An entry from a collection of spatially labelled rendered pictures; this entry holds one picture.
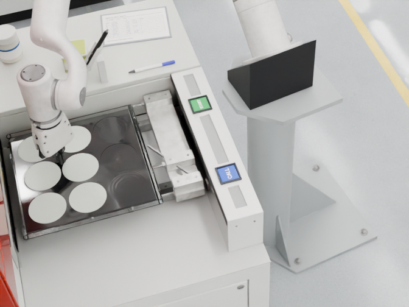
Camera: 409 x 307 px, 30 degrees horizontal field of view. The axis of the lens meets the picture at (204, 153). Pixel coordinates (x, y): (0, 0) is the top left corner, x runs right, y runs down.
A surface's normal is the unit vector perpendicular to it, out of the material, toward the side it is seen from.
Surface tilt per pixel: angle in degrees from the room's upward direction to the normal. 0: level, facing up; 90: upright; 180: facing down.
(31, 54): 0
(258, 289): 90
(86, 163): 0
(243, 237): 90
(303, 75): 90
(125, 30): 0
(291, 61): 90
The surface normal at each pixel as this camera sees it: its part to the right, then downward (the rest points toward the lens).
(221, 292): 0.28, 0.73
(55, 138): 0.74, 0.49
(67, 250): -0.05, -0.64
